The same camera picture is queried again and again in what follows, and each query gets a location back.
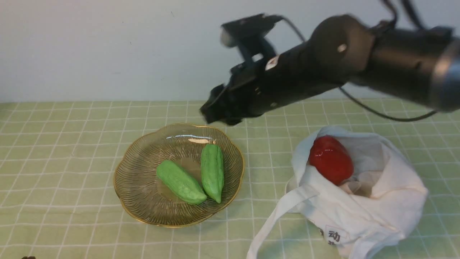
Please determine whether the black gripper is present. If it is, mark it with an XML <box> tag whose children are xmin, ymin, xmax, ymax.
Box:
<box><xmin>200</xmin><ymin>43</ymin><xmax>342</xmax><ymax>125</ymax></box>

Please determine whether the green bitter gourd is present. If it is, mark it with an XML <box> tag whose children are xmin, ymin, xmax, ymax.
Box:
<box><xmin>156</xmin><ymin>160</ymin><xmax>207</xmax><ymax>205</ymax></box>
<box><xmin>201</xmin><ymin>143</ymin><xmax>225</xmax><ymax>204</ymax></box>

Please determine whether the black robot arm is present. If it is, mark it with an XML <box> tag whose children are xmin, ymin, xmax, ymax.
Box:
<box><xmin>200</xmin><ymin>14</ymin><xmax>460</xmax><ymax>125</ymax></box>

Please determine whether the white cloth bag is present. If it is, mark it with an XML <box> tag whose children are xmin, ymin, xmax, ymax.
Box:
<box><xmin>247</xmin><ymin>125</ymin><xmax>428</xmax><ymax>259</ymax></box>

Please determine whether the gold-rimmed glass plate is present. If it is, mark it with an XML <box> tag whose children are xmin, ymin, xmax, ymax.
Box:
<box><xmin>114</xmin><ymin>123</ymin><xmax>245</xmax><ymax>228</ymax></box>

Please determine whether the red bell pepper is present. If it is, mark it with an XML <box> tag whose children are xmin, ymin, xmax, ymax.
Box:
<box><xmin>308</xmin><ymin>135</ymin><xmax>354</xmax><ymax>186</ymax></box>

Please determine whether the green checkered tablecloth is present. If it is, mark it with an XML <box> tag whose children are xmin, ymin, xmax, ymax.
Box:
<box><xmin>0</xmin><ymin>99</ymin><xmax>460</xmax><ymax>259</ymax></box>

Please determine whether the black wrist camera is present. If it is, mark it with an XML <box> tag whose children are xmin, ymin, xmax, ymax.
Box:
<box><xmin>220</xmin><ymin>13</ymin><xmax>282</xmax><ymax>65</ymax></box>

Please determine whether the black cable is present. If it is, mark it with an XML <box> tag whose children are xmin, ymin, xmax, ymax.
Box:
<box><xmin>277</xmin><ymin>0</ymin><xmax>437</xmax><ymax>122</ymax></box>

